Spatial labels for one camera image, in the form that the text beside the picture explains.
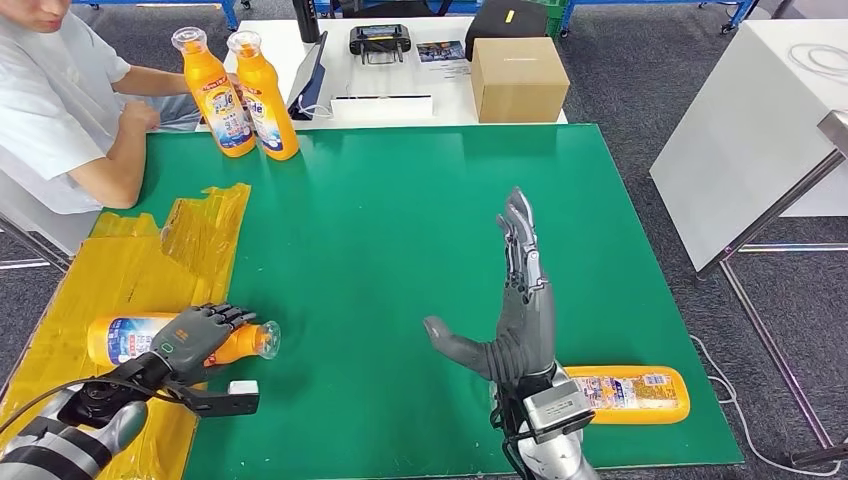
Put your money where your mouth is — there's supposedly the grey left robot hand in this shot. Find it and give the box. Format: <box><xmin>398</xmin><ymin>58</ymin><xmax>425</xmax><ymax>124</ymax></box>
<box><xmin>150</xmin><ymin>303</ymin><xmax>258</xmax><ymax>386</ymax></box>

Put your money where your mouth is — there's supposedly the person's right hand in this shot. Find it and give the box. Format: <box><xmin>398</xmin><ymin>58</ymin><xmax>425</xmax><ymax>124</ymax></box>
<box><xmin>117</xmin><ymin>100</ymin><xmax>162</xmax><ymax>134</ymax></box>

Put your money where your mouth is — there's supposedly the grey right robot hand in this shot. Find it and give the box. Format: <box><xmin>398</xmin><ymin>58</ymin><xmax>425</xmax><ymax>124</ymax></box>
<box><xmin>423</xmin><ymin>186</ymin><xmax>556</xmax><ymax>386</ymax></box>

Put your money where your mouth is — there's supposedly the orange detergent bottle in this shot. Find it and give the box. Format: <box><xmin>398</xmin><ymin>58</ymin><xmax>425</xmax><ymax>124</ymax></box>
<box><xmin>170</xmin><ymin>26</ymin><xmax>258</xmax><ymax>159</ymax></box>
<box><xmin>227</xmin><ymin>31</ymin><xmax>301</xmax><ymax>162</ymax></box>
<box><xmin>87</xmin><ymin>312</ymin><xmax>282</xmax><ymax>369</ymax></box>
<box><xmin>564</xmin><ymin>365</ymin><xmax>691</xmax><ymax>426</ymax></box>

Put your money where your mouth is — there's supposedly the person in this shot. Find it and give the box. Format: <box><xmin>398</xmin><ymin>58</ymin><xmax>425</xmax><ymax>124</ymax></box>
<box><xmin>0</xmin><ymin>0</ymin><xmax>200</xmax><ymax>217</ymax></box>

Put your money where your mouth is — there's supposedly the yellow taped cardboard sheet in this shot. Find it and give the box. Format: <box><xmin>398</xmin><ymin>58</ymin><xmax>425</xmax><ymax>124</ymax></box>
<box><xmin>0</xmin><ymin>183</ymin><xmax>254</xmax><ymax>480</ymax></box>

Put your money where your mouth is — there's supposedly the green table board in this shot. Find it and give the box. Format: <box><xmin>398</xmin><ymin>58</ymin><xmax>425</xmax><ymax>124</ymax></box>
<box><xmin>102</xmin><ymin>123</ymin><xmax>744</xmax><ymax>480</ymax></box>

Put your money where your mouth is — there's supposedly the dark tablet with blue cover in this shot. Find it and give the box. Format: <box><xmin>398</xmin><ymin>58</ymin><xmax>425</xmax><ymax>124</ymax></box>
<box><xmin>286</xmin><ymin>31</ymin><xmax>331</xmax><ymax>122</ymax></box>

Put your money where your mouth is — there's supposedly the black cylindrical flask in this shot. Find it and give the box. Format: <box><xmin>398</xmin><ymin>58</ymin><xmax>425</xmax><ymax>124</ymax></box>
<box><xmin>293</xmin><ymin>0</ymin><xmax>323</xmax><ymax>44</ymax></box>

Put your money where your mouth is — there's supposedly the white flat box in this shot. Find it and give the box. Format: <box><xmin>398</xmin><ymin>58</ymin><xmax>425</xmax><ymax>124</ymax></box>
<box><xmin>331</xmin><ymin>94</ymin><xmax>437</xmax><ymax>124</ymax></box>

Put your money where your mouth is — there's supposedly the brown cardboard box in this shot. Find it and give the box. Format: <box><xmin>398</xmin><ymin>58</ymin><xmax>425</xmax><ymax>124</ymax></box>
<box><xmin>470</xmin><ymin>36</ymin><xmax>571</xmax><ymax>125</ymax></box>

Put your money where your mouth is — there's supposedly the black handheld controller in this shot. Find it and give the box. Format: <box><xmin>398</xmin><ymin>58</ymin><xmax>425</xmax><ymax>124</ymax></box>
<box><xmin>349</xmin><ymin>23</ymin><xmax>413</xmax><ymax>66</ymax></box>

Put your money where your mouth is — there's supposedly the printed leaflet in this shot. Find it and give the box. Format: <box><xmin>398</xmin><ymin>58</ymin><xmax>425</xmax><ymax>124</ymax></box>
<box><xmin>417</xmin><ymin>39</ymin><xmax>473</xmax><ymax>80</ymax></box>

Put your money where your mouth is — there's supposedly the white side table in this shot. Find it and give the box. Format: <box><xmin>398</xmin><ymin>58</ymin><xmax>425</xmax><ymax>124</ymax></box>
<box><xmin>649</xmin><ymin>19</ymin><xmax>848</xmax><ymax>276</ymax></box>

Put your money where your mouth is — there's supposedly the black bag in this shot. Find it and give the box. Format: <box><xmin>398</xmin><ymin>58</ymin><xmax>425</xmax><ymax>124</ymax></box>
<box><xmin>464</xmin><ymin>0</ymin><xmax>550</xmax><ymax>62</ymax></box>

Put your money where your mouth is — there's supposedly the green plastic crate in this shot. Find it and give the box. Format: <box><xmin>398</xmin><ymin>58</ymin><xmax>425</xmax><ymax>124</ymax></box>
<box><xmin>529</xmin><ymin>0</ymin><xmax>572</xmax><ymax>39</ymax></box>

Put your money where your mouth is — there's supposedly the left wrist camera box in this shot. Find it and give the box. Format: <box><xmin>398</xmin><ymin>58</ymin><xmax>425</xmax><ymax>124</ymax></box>
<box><xmin>168</xmin><ymin>377</ymin><xmax>261</xmax><ymax>419</ymax></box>

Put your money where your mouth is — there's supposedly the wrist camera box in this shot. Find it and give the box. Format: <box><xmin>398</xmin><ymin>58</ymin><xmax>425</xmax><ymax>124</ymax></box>
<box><xmin>168</xmin><ymin>377</ymin><xmax>261</xmax><ymax>419</ymax></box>
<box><xmin>521</xmin><ymin>377</ymin><xmax>596</xmax><ymax>444</ymax></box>

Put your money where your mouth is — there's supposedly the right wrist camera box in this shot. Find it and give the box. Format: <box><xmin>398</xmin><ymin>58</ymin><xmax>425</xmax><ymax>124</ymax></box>
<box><xmin>521</xmin><ymin>377</ymin><xmax>596</xmax><ymax>444</ymax></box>

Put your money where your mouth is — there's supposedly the blue metal rack frame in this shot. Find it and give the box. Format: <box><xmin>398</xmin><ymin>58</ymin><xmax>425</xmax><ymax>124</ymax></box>
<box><xmin>559</xmin><ymin>0</ymin><xmax>761</xmax><ymax>38</ymax></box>
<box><xmin>72</xmin><ymin>0</ymin><xmax>242</xmax><ymax>33</ymax></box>

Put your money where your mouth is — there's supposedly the white floor cable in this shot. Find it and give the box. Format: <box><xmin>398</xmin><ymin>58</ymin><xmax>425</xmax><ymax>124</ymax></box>
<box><xmin>688</xmin><ymin>334</ymin><xmax>848</xmax><ymax>480</ymax></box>

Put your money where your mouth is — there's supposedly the grey metal table frame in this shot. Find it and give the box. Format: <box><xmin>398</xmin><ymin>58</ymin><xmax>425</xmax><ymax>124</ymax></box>
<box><xmin>695</xmin><ymin>111</ymin><xmax>848</xmax><ymax>469</ymax></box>

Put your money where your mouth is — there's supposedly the white coiled cable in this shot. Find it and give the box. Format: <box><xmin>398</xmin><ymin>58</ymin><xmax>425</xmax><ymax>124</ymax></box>
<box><xmin>786</xmin><ymin>42</ymin><xmax>848</xmax><ymax>84</ymax></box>

